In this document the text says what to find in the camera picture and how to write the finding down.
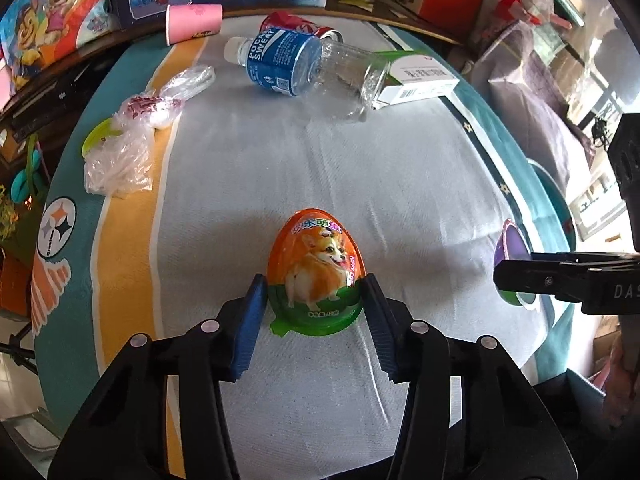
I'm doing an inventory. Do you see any clear crumpled plastic bag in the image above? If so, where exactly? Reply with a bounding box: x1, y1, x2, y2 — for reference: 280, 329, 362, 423
81, 65, 216, 197

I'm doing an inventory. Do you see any light blue trash bin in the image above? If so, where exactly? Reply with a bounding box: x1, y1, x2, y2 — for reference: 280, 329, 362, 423
527, 158, 577, 252

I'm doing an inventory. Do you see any green white medicine box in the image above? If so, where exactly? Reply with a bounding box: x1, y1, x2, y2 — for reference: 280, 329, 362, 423
372, 51, 459, 110

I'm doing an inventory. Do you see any paw patrol toy package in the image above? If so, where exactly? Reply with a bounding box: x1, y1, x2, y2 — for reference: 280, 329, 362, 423
1, 0, 119, 94

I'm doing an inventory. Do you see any purple green egg half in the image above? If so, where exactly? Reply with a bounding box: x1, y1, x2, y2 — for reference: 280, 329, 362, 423
494, 219, 537, 311

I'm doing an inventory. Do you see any teal patterned tablecloth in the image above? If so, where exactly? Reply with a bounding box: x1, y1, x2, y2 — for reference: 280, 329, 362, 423
30, 14, 582, 480

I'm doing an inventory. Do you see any orange corgi egg toy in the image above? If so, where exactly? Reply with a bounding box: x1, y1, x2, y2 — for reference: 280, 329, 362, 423
267, 208, 366, 337

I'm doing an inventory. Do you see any pink paper cup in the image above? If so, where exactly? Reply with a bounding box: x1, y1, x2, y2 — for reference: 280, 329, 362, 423
165, 3, 224, 47

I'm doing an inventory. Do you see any clear blue-label plastic bottle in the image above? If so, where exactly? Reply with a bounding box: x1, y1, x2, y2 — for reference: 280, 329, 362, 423
224, 27, 390, 122

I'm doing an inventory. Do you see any red soda can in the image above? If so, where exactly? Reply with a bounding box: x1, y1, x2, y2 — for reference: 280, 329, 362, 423
259, 11, 344, 42

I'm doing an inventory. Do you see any person's right hand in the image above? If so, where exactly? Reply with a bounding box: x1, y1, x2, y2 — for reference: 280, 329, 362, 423
603, 334, 639, 440

